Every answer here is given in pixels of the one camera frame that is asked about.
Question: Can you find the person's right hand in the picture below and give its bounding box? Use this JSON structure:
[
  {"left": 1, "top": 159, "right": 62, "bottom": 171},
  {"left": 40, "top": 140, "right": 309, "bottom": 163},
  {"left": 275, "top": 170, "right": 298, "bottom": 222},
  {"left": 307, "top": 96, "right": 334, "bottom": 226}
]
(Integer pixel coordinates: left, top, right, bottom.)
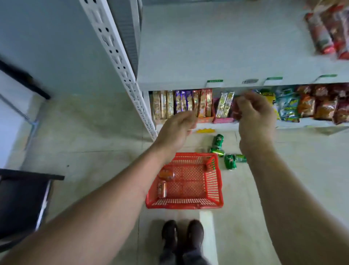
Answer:
[{"left": 234, "top": 91, "right": 277, "bottom": 157}]

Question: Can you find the person's left hand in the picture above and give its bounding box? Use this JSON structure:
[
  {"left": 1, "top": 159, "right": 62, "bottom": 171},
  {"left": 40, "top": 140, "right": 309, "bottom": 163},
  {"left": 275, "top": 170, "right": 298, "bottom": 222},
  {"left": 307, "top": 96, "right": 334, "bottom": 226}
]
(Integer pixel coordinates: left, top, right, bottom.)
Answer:
[{"left": 153, "top": 110, "right": 197, "bottom": 158}]

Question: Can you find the person's left forearm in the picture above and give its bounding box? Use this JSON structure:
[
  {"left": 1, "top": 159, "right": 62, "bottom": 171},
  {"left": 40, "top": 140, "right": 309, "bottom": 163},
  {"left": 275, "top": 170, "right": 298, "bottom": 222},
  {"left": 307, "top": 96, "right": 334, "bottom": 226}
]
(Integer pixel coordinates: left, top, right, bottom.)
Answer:
[{"left": 0, "top": 142, "right": 175, "bottom": 265}]

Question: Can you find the person's right forearm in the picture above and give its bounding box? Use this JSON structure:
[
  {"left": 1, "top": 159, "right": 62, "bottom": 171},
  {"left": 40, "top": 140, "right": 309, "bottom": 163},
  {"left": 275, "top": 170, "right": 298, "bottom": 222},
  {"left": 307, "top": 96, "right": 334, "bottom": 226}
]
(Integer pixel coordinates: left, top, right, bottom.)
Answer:
[{"left": 239, "top": 141, "right": 349, "bottom": 265}]

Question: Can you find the green and white snack packet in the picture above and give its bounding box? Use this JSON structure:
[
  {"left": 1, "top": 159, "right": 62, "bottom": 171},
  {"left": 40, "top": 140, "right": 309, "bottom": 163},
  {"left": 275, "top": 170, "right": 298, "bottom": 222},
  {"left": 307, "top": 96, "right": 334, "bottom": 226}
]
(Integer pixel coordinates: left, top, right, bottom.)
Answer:
[
  {"left": 222, "top": 91, "right": 235, "bottom": 118},
  {"left": 216, "top": 92, "right": 228, "bottom": 118}
]

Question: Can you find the gold biscuit packet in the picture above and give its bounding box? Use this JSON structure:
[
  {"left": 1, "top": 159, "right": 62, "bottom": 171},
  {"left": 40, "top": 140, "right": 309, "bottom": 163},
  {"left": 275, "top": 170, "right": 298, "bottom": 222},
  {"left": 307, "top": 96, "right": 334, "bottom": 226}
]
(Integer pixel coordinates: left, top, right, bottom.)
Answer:
[
  {"left": 167, "top": 90, "right": 175, "bottom": 119},
  {"left": 160, "top": 91, "right": 168, "bottom": 120},
  {"left": 152, "top": 91, "right": 161, "bottom": 121}
]

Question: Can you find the yellow and green snack bag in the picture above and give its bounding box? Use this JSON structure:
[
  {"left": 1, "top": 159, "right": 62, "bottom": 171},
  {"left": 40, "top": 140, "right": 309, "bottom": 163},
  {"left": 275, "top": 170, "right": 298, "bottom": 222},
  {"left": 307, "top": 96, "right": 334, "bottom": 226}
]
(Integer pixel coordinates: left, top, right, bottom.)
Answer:
[{"left": 255, "top": 88, "right": 280, "bottom": 120}]

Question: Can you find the pink display tray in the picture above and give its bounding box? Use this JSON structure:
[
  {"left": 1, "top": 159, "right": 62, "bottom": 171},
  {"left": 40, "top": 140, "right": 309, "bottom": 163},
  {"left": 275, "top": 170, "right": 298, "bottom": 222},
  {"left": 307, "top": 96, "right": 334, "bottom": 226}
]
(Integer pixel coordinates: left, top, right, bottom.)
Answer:
[{"left": 213, "top": 98, "right": 235, "bottom": 124}]

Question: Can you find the blue and green snack bag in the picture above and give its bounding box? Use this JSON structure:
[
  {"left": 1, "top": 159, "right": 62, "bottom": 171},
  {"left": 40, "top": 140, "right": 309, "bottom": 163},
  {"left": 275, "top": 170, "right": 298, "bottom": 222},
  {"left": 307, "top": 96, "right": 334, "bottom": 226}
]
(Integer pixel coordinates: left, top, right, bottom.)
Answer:
[{"left": 275, "top": 87, "right": 300, "bottom": 123}]

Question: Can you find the white metal shelf rack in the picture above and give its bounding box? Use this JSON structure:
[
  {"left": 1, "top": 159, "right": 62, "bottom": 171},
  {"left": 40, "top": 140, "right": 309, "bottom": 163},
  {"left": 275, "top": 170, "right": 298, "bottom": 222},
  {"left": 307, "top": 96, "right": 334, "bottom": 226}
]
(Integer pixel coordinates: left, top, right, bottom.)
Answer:
[{"left": 79, "top": 0, "right": 349, "bottom": 141}]

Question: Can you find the red plastic shopping basket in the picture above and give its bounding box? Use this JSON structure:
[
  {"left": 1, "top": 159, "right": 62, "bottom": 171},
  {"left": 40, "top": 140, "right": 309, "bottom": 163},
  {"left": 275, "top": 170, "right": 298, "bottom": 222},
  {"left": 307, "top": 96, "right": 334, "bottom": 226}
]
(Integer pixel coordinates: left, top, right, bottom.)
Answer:
[{"left": 146, "top": 152, "right": 224, "bottom": 210}]

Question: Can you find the row of orange snack bags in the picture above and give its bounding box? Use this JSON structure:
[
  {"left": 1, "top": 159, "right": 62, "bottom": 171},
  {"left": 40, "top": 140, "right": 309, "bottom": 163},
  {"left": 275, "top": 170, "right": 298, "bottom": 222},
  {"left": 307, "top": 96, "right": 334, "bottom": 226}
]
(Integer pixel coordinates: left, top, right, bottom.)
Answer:
[{"left": 296, "top": 84, "right": 349, "bottom": 125}]

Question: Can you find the red tube snack packet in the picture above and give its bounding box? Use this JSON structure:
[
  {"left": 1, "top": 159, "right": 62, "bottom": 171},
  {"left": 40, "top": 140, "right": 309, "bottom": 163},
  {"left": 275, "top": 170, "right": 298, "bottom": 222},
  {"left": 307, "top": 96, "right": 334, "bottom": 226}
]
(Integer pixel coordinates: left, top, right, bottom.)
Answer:
[
  {"left": 320, "top": 4, "right": 349, "bottom": 60},
  {"left": 304, "top": 12, "right": 336, "bottom": 55}
]

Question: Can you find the person's black right shoe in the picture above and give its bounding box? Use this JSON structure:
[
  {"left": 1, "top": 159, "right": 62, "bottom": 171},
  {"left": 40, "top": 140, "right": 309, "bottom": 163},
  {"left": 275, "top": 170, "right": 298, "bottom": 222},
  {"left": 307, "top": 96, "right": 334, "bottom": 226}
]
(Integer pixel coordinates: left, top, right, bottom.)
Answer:
[{"left": 186, "top": 219, "right": 205, "bottom": 250}]

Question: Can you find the person's black shoe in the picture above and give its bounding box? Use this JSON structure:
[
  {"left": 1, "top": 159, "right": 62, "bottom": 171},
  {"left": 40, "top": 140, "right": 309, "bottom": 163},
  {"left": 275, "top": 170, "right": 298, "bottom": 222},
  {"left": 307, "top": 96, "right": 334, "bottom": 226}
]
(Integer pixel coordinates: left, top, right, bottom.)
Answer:
[
  {"left": 186, "top": 219, "right": 205, "bottom": 250},
  {"left": 161, "top": 220, "right": 178, "bottom": 249}
]

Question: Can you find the person's black left shoe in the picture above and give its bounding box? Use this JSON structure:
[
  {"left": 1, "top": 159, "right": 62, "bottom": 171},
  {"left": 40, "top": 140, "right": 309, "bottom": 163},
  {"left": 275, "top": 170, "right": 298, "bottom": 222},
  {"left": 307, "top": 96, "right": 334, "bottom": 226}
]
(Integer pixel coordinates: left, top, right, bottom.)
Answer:
[{"left": 161, "top": 220, "right": 178, "bottom": 249}]

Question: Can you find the black chair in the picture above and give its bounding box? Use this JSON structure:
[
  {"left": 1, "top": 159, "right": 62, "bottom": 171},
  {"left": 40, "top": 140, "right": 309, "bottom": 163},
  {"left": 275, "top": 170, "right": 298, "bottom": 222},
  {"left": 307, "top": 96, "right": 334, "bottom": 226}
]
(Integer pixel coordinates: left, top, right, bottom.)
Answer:
[{"left": 0, "top": 168, "right": 65, "bottom": 253}]

